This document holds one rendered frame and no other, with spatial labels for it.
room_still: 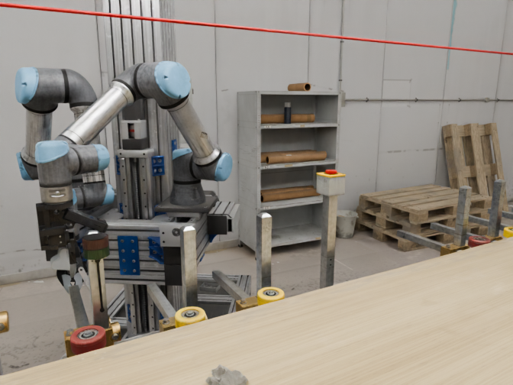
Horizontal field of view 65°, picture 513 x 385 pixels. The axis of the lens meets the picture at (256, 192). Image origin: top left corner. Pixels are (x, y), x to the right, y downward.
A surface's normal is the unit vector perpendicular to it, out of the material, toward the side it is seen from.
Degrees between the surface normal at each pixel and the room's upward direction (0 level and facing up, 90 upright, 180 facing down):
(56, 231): 90
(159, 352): 0
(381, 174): 90
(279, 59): 90
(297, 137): 90
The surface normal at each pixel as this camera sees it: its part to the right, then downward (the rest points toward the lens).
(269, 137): 0.43, 0.20
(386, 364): 0.00, -0.98
